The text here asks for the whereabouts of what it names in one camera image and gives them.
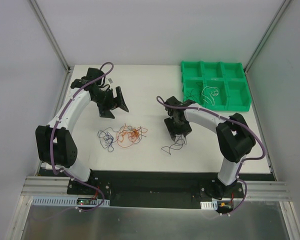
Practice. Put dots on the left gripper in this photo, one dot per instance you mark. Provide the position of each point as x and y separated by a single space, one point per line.
112 103

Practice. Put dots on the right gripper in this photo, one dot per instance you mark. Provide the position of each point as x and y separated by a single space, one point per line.
178 125

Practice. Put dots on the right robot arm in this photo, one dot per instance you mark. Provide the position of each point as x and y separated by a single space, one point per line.
234 137

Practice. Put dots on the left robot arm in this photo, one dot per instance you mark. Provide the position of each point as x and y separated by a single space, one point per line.
55 144

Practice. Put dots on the green compartment bin tray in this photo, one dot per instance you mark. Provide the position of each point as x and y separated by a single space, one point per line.
217 86

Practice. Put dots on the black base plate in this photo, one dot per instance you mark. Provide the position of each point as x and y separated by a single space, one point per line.
145 189

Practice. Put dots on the right white cable duct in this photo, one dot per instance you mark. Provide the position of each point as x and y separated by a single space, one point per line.
209 205

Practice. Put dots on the white cable duct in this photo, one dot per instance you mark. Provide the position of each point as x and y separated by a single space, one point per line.
69 202
209 205

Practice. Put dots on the left white cable duct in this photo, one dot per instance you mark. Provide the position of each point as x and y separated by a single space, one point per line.
69 202

